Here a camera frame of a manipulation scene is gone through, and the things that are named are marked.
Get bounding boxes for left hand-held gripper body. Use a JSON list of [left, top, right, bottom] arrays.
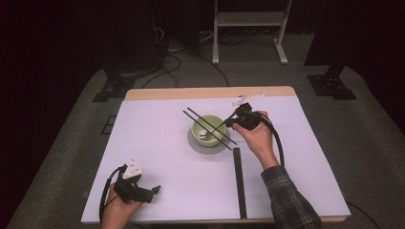
[[114, 159, 155, 203]]

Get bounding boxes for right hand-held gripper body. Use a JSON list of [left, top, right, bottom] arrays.
[[232, 93, 266, 132]]

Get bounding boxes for pale green bowl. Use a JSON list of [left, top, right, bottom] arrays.
[[191, 114, 227, 148]]

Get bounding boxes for person's right hand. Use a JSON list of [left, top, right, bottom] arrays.
[[232, 111, 280, 171]]

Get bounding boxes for person's left hand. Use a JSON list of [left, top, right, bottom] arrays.
[[100, 185, 144, 229]]

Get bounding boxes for grey round coaster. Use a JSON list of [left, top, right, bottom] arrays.
[[186, 127, 231, 156]]

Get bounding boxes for row of black chopsticks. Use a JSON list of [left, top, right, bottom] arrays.
[[232, 147, 248, 220]]

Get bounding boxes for black tape square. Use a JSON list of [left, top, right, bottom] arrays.
[[100, 114, 117, 135]]

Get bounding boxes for black metal stand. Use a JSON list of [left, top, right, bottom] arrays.
[[92, 56, 160, 103], [304, 0, 357, 101]]

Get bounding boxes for white metal stand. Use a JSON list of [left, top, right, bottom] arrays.
[[212, 0, 292, 66]]

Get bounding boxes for left hand-held gripper cable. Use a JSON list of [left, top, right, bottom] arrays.
[[98, 164, 128, 229]]

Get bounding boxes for hand-held gripper cable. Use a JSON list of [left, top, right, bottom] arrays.
[[259, 114, 286, 168], [98, 164, 128, 229]]

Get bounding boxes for right hand-held gripper cable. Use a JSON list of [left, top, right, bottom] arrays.
[[259, 114, 286, 168]]

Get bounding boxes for tangle of black cables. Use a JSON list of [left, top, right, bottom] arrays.
[[219, 31, 251, 46]]

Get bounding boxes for thin black cable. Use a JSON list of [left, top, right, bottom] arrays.
[[345, 200, 382, 229]]

